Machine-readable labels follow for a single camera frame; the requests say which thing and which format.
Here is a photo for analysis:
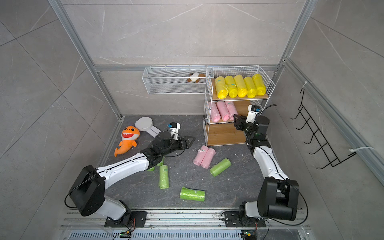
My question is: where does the pink roll top angled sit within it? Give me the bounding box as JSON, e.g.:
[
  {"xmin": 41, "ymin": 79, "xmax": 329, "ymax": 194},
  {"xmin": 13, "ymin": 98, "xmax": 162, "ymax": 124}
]
[{"xmin": 216, "ymin": 101, "xmax": 230, "ymax": 122}]

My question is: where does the yellow roll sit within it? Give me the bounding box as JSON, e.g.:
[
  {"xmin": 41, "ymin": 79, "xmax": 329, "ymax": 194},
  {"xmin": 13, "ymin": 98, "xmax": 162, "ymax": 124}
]
[
  {"xmin": 225, "ymin": 76, "xmax": 238, "ymax": 98},
  {"xmin": 234, "ymin": 75, "xmax": 248, "ymax": 98},
  {"xmin": 215, "ymin": 76, "xmax": 228, "ymax": 100},
  {"xmin": 252, "ymin": 74, "xmax": 267, "ymax": 96}
]

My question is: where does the yellow roll horizontal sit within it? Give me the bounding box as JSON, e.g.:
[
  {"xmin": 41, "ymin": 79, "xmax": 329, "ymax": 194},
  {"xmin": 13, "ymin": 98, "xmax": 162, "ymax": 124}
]
[{"xmin": 244, "ymin": 77, "xmax": 257, "ymax": 99}]

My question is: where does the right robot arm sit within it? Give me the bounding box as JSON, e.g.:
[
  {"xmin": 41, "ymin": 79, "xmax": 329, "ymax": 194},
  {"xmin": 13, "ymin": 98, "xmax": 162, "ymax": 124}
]
[{"xmin": 234, "ymin": 115, "xmax": 299, "ymax": 222}]

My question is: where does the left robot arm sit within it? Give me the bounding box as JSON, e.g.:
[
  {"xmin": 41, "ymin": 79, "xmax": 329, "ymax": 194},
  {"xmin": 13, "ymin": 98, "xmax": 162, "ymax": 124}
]
[{"xmin": 68, "ymin": 132, "xmax": 196, "ymax": 225}]

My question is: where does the green roll right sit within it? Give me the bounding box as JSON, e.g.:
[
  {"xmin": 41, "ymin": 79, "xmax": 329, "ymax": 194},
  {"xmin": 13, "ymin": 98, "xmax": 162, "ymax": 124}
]
[{"xmin": 210, "ymin": 158, "xmax": 232, "ymax": 177}]

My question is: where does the white folding stand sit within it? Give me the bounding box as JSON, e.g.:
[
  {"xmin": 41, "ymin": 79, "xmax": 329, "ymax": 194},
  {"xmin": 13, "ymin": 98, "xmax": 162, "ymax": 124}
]
[{"xmin": 135, "ymin": 117, "xmax": 161, "ymax": 138}]

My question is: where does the green roll lower left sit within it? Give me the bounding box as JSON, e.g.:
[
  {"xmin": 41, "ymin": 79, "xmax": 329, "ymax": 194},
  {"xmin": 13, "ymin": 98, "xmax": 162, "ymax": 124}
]
[{"xmin": 159, "ymin": 165, "xmax": 170, "ymax": 190}]

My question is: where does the green roll bottom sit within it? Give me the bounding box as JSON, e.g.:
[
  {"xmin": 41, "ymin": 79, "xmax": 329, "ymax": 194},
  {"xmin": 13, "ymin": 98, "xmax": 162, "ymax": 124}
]
[{"xmin": 180, "ymin": 187, "xmax": 205, "ymax": 202}]

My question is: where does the orange shark plush toy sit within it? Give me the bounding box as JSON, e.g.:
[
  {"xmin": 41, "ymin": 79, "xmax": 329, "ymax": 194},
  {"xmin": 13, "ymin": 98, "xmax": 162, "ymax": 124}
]
[{"xmin": 114, "ymin": 126, "xmax": 140, "ymax": 158}]

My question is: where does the brown white plush puppy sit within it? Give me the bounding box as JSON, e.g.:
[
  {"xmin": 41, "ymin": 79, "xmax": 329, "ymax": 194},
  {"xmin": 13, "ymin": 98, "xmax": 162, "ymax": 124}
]
[{"xmin": 187, "ymin": 72, "xmax": 206, "ymax": 83}]

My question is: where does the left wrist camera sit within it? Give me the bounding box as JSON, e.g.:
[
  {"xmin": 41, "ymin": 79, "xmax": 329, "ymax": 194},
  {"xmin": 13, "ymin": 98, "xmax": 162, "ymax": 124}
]
[{"xmin": 168, "ymin": 122, "xmax": 181, "ymax": 141}]

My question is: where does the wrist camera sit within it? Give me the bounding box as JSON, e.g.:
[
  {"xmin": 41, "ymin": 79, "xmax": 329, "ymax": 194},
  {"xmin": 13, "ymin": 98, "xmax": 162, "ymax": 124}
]
[
  {"xmin": 246, "ymin": 105, "xmax": 261, "ymax": 124},
  {"xmin": 168, "ymin": 122, "xmax": 181, "ymax": 141}
]

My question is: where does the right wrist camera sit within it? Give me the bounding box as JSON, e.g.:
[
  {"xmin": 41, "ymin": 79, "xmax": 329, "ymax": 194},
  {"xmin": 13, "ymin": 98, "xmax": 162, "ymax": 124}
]
[{"xmin": 246, "ymin": 105, "xmax": 261, "ymax": 124}]

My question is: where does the white three-tier wire shelf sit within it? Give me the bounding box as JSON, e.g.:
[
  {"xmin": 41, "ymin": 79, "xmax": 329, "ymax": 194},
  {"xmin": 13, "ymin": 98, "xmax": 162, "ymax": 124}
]
[{"xmin": 203, "ymin": 65, "xmax": 276, "ymax": 147}]

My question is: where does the white wall wire basket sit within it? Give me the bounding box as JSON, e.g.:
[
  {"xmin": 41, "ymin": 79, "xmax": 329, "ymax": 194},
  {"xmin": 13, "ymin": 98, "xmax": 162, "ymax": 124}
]
[{"xmin": 142, "ymin": 66, "xmax": 210, "ymax": 95}]

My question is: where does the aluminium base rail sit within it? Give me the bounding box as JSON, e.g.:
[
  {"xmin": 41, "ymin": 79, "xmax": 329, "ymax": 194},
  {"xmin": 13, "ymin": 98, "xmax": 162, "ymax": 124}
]
[{"xmin": 53, "ymin": 209, "xmax": 314, "ymax": 240}]

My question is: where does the black wall hook rack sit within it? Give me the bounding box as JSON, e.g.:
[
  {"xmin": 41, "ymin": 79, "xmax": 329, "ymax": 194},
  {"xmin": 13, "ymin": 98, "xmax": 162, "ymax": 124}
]
[{"xmin": 290, "ymin": 89, "xmax": 357, "ymax": 170}]

